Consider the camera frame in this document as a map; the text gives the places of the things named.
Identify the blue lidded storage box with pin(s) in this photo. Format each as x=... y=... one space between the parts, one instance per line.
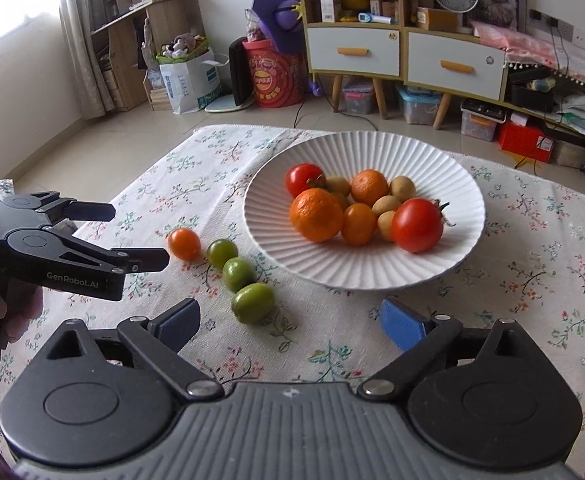
x=420 y=107

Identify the orange tomato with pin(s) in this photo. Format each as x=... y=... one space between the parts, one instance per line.
x=184 y=244

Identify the red snack bucket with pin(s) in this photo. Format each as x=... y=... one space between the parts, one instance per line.
x=272 y=80

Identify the low wooden drawer cabinet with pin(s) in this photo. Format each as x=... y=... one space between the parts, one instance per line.
x=506 y=65

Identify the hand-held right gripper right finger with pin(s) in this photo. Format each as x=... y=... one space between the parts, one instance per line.
x=402 y=322

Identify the small orange mandarin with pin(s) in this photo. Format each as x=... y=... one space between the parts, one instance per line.
x=358 y=225

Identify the pink cloth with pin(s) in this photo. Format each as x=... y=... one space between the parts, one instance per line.
x=532 y=45

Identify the tall wooden shelf cabinet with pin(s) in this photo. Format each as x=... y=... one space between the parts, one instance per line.
x=302 y=5

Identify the beige curtain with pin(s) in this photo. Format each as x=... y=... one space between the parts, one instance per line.
x=85 y=35

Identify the cardboard box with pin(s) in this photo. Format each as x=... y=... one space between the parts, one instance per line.
x=437 y=19

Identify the white ribbed plate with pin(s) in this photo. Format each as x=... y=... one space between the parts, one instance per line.
x=282 y=255

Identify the large orange mandarin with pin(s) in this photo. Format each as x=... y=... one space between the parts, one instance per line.
x=316 y=215

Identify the white paper bag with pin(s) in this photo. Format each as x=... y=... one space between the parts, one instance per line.
x=187 y=85

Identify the small white carton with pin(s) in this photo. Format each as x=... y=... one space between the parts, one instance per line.
x=330 y=7

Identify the grey blanket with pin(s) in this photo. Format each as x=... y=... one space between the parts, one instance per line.
x=5 y=187

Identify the clear storage box black lid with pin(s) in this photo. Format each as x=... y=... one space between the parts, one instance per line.
x=480 y=122

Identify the tan longan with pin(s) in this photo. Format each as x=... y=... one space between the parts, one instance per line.
x=402 y=187
x=337 y=185
x=385 y=226
x=386 y=204

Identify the purple plush toy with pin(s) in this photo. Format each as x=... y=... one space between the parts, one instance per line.
x=277 y=10

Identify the stack of books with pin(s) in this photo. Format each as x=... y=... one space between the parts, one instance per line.
x=157 y=95

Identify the red tomato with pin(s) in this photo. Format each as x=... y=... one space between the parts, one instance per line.
x=302 y=177
x=416 y=226

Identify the black panel on white base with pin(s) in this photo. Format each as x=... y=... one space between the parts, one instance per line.
x=240 y=70

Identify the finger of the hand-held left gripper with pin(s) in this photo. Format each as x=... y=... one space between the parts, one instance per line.
x=92 y=211
x=142 y=259

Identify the clear plastic storage box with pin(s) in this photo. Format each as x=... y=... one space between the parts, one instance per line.
x=357 y=97

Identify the wall sockets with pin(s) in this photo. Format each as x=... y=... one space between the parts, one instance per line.
x=562 y=27

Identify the person's left hand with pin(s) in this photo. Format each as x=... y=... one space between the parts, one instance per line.
x=22 y=317

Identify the white thermometer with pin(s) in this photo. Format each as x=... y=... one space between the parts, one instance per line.
x=377 y=19

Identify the floral tablecloth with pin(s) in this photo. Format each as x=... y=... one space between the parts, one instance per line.
x=522 y=240

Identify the red box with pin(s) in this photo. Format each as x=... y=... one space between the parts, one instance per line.
x=525 y=142

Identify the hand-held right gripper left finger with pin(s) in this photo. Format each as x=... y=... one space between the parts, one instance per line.
x=180 y=322

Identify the wooden bookshelf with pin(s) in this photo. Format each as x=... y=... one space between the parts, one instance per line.
x=162 y=15

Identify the dark green tomato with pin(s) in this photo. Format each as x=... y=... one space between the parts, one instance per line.
x=222 y=253

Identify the plush toys in bag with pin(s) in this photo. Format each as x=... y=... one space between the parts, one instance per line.
x=180 y=46

